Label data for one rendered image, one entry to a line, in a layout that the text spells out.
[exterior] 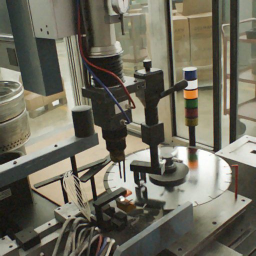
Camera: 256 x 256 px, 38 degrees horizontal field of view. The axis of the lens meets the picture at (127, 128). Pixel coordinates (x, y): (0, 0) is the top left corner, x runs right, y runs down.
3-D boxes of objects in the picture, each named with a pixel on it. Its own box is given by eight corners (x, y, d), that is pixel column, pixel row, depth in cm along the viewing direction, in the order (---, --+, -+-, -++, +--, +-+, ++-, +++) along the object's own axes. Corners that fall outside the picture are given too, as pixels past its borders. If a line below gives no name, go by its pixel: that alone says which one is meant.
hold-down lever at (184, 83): (170, 87, 89) (169, 75, 88) (190, 91, 85) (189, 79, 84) (146, 96, 84) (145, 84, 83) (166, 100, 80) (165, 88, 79)
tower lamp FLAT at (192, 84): (189, 84, 123) (189, 76, 122) (200, 86, 120) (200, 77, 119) (180, 88, 121) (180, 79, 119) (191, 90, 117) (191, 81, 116)
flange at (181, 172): (153, 162, 106) (153, 154, 106) (192, 164, 103) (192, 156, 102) (143, 182, 97) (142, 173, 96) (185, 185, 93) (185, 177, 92)
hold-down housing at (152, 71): (156, 137, 92) (151, 56, 85) (168, 143, 88) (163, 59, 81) (138, 144, 90) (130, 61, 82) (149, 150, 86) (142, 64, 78)
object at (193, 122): (190, 120, 128) (190, 112, 127) (201, 123, 125) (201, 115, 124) (182, 124, 125) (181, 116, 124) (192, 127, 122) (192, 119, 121)
